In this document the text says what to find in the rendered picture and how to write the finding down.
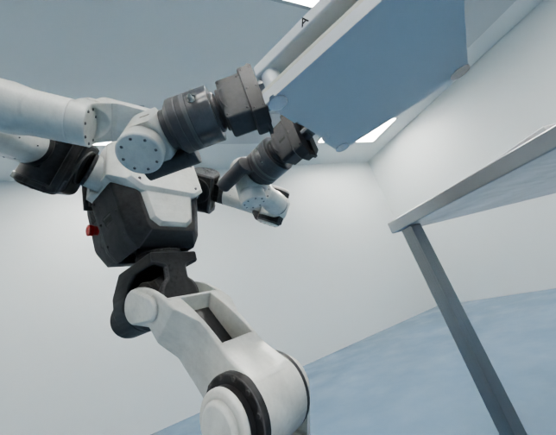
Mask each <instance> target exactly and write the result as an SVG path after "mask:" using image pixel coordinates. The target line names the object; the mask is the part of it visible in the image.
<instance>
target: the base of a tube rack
mask: <svg viewBox="0 0 556 435"><path fill-rule="evenodd" d="M464 65H468V54H467V40H466V27H465V14H464V0H358V1H357V2H356V3H355V4H354V5H353V6H352V7H351V8H350V9H349V10H347V11H346V12H345V13H344V14H343V15H342V16H341V17H340V18H339V19H338V20H337V21H336V22H335V23H333V24H332V25H331V27H329V28H328V29H327V30H326V31H325V32H324V34H322V35H321V36H320V37H319V38H318V39H317V40H316V41H315V42H314V43H313V44H312V45H311V46H310V47H309V48H308V49H307V50H305V51H304V52H303V53H302V54H301V55H300V56H299V57H298V58H297V59H296V60H295V61H294V62H293V63H291V64H290V65H289V66H288V67H287V68H286V69H285V70H284V71H283V72H282V73H281V74H280V75H279V76H278V77H276V78H275V79H274V80H273V81H272V82H271V83H270V84H269V85H268V86H267V87H266V88H265V89H264V90H262V96H263V99H264V102H265V104H266V105H267V106H269V101H270V100H269V98H270V96H272V95H273V94H274V96H277V95H284V96H286V97H287V105H286V106H285V107H284V108H283V109H281V110H277V112H278V113H280V114H281V115H283V116H284V117H286V118H287V119H289V120H290V121H292V122H293V123H296V122H298V123H300V124H301V125H303V126H305V127H306V128H308V129H310V130H311V131H312V132H313V133H315V134H316V135H318V136H320V137H321V138H322V141H323V142H325V143H326V144H328V145H329V146H331V147H332V148H334V149H336V148H337V147H338V146H339V145H341V144H343V143H349V146H350V145H351V144H353V143H354V142H356V141H358V140H360V139H361V138H363V137H364V136H366V135H368V134H369V133H370V132H372V131H373V130H375V129H377V128H379V127H380V126H382V125H383V124H385V123H386V122H388V121H389V120H391V119H392V118H394V117H396V116H398V115H399V114H401V113H402V112H403V111H405V110H407V109H408V108H410V107H412V106H413V105H415V104H417V103H418V102H419V101H421V100H422V99H424V98H426V97H428V96H429V95H431V94H432V93H434V92H435V91H437V90H438V89H440V88H441V87H443V86H444V85H447V84H448V83H450V82H451V81H452V80H451V76H452V74H453V73H454V72H455V71H456V70H457V69H458V68H460V67H461V66H464Z"/></svg>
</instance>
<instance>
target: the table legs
mask: <svg viewBox="0 0 556 435"><path fill-rule="evenodd" d="M402 233H403V235H404V237H405V238H406V240H407V242H408V246H409V248H410V249H411V251H412V253H413V255H414V258H415V260H416V261H417V263H418V266H419V268H420V271H421V273H422V274H423V276H424V278H425V280H426V283H427V285H428V287H429V289H430V291H431V293H432V295H433V297H434V299H435V301H436V303H437V306H438V308H439V310H440V312H441V314H442V316H443V318H444V320H445V322H446V325H447V327H448V329H449V331H450V333H451V334H452V337H453V339H454V341H455V343H456V345H457V347H458V350H459V352H460V354H461V356H462V357H463V359H464V362H465V364H466V367H467V369H468V370H469V372H470V374H471V377H472V379H473V381H474V382H475V384H476V387H477V390H478V392H479V393H480V395H481V397H482V399H483V402H484V404H485V406H486V408H487V410H488V412H489V414H490V417H491V418H492V420H493V422H494V424H495V427H496V429H497V431H498V433H499V435H527V433H526V431H525V429H524V427H523V425H522V423H521V421H520V419H519V417H518V415H517V413H516V411H515V409H514V407H513V405H512V403H511V401H510V399H509V397H508V395H507V393H506V391H505V389H504V387H503V385H502V383H501V381H500V379H499V377H498V376H497V374H496V372H495V370H494V368H493V366H492V364H491V362H490V360H489V358H488V356H487V354H486V352H485V350H484V348H483V346H482V344H481V342H480V340H479V338H478V336H477V334H476V332H475V330H474V328H473V326H472V324H471V322H470V320H469V319H468V317H467V315H466V313H465V311H464V308H463V307H462V305H461V303H460V301H459V299H458V296H457V295H456V293H455V291H454V289H453V287H452V284H451V282H450V281H449V279H448V277H447V275H446V273H445V270H444V269H443V267H442V265H441V263H440V261H439V259H438V257H437V256H436V254H435V252H434V250H433V247H432V245H431V244H430V242H429V240H428V238H427V236H426V233H425V231H424V230H423V228H422V226H421V224H415V225H411V226H409V227H407V228H406V229H404V230H402Z"/></svg>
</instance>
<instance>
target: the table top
mask: <svg viewBox="0 0 556 435"><path fill-rule="evenodd" d="M553 193H556V125H555V126H553V127H552V128H550V129H548V130H546V131H545V132H543V133H541V134H540V135H538V136H536V137H535V138H533V139H531V140H530V141H528V142H525V143H524V144H522V145H521V146H520V147H518V148H515V149H514V150H512V151H510V152H509V153H507V154H505V155H504V156H502V157H500V158H499V159H497V160H495V161H493V162H491V163H490V164H489V165H487V166H485V167H483V168H481V169H479V170H478V171H476V172H475V173H473V174H471V175H469V176H468V177H466V178H464V179H463V180H460V181H459V182H458V183H456V184H454V185H453V186H450V187H448V188H447V189H445V190H444V191H443V192H440V193H438V194H437V195H435V196H433V197H432V198H430V199H429V200H427V201H425V202H423V203H422V204H420V205H418V206H416V207H414V208H413V209H412V210H410V211H408V212H406V213H404V214H402V215H401V216H399V217H398V218H396V219H394V220H392V221H391V222H389V223H388V226H389V228H390V230H391V232H392V233H396V232H400V231H402V230H404V229H406V228H407V227H409V226H411V225H415V224H421V226H424V225H428V224H435V223H438V222H442V221H446V220H449V219H453V218H459V217H462V216H466V215H470V214H473V213H477V212H480V211H487V210H490V209H494V208H497V207H501V206H505V205H511V204H514V203H518V202H522V201H525V200H529V199H535V198H538V197H542V196H546V195H549V194H553Z"/></svg>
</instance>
